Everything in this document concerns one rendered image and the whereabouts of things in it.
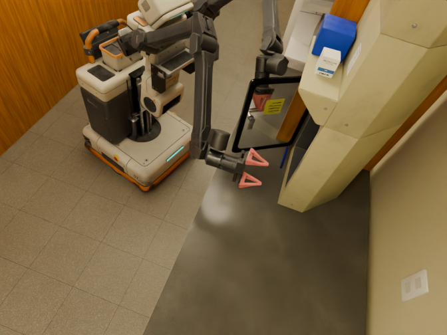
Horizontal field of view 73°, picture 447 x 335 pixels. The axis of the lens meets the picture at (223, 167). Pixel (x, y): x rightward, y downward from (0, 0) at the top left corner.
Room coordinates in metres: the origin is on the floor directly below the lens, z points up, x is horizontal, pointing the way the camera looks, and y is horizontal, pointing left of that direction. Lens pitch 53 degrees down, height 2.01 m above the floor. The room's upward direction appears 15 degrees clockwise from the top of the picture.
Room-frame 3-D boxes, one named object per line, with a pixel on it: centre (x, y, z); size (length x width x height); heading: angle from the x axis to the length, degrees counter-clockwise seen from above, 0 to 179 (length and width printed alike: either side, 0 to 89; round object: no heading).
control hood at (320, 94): (0.87, -0.22, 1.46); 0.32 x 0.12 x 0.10; 173
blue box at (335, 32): (0.95, -0.23, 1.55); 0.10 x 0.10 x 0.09; 83
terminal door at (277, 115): (0.94, -0.15, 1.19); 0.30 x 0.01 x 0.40; 117
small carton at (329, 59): (0.83, -0.22, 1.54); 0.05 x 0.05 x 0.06; 88
